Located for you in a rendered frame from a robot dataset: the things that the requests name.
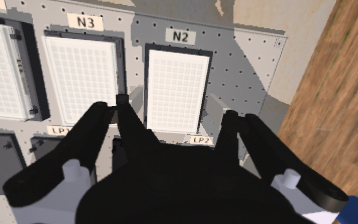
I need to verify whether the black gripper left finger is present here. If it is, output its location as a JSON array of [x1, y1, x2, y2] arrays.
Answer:
[[2, 86, 178, 224]]

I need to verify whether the black rectangular pad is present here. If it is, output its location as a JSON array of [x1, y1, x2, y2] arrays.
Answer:
[[112, 138, 128, 172]]

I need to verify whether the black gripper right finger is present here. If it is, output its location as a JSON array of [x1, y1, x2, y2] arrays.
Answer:
[[205, 93, 349, 224]]

